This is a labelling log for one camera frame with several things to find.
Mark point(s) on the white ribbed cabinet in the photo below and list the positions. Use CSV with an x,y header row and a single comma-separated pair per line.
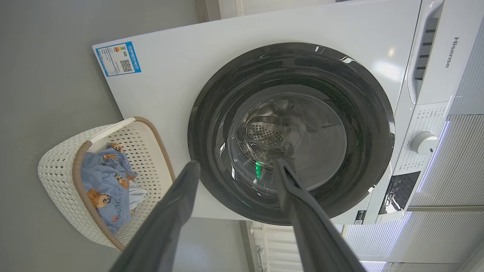
x,y
453,181

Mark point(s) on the stainless steel washing machine drum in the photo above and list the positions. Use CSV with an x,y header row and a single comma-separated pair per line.
x,y
266,138

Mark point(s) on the white perforated basket brown rim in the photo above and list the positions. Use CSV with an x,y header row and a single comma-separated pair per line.
x,y
60,166

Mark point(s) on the white detergent drawer front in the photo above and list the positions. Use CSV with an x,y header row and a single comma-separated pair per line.
x,y
452,75

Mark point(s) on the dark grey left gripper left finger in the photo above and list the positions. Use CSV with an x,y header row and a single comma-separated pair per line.
x,y
166,223

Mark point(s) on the glass washing machine door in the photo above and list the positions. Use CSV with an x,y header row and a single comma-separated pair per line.
x,y
359,124

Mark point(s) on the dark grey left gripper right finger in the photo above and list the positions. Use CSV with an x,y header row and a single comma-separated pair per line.
x,y
314,234

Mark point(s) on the white washing machine dial knob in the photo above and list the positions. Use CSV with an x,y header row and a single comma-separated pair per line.
x,y
423,143

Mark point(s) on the white front-load washing machine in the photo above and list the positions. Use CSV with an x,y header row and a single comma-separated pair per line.
x,y
227,41

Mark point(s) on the white slatted rack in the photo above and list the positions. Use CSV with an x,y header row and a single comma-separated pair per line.
x,y
278,245

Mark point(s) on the black washing machine display panel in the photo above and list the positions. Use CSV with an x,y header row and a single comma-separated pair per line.
x,y
401,190

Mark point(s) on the blue energy label sticker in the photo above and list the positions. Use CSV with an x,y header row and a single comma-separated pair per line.
x,y
118,59

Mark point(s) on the blue bear print garment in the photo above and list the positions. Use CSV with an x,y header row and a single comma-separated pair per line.
x,y
102,177

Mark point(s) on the pale light blue garment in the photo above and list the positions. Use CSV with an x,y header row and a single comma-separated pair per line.
x,y
138,195

